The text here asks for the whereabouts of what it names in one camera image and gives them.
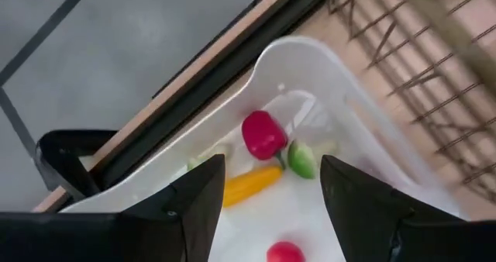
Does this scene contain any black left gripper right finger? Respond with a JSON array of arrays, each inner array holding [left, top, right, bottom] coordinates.
[[319, 154, 496, 262]]

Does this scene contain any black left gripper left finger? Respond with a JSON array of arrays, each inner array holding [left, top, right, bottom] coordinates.
[[0, 153, 226, 262]]

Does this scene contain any small pink-red round fruit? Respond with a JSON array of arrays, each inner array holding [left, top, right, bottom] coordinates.
[[266, 241, 306, 262]]

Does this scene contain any small light green fruit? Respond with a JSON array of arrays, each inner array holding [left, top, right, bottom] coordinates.
[[287, 140, 318, 180]]

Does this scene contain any long yellow banana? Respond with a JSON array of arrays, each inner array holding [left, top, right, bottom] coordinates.
[[222, 165, 284, 209]]

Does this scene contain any small red fruit with stem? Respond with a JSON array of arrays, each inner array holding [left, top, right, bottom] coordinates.
[[241, 110, 288, 171]]

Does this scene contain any white plastic bin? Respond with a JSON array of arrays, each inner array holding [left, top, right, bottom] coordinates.
[[61, 35, 470, 262]]

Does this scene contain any black wire basket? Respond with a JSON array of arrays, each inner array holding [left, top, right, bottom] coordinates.
[[325, 0, 496, 205]]

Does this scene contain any black aluminium table frame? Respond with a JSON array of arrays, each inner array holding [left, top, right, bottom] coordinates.
[[92, 0, 330, 189]]

